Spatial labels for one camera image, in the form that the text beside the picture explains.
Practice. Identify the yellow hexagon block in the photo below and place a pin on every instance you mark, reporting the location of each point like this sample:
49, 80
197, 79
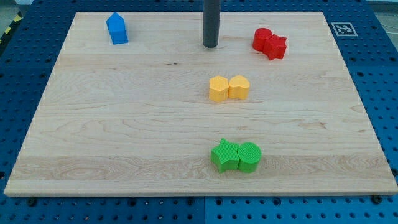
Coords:
218, 88

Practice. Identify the yellow heart block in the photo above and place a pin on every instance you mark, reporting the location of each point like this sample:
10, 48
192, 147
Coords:
238, 87

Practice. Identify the green star block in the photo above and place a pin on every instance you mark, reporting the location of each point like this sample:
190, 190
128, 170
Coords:
225, 156

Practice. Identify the light wooden board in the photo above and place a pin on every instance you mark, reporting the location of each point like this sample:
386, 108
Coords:
136, 120

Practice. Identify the green cylinder block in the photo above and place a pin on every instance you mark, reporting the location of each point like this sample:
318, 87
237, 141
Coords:
249, 157

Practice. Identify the red star block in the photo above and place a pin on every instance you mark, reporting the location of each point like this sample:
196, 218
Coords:
275, 47

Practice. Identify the red cylinder block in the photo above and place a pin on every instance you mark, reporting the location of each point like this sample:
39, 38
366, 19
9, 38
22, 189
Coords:
260, 35

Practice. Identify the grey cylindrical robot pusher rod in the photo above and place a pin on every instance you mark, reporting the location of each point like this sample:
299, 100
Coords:
211, 22

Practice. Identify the blue house-shaped block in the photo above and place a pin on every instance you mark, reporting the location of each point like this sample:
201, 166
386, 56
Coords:
117, 29

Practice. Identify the white fiducial marker tag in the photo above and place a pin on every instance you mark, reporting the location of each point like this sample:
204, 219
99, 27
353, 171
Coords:
344, 29

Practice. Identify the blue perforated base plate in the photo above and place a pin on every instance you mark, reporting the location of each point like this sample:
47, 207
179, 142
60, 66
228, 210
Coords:
26, 65

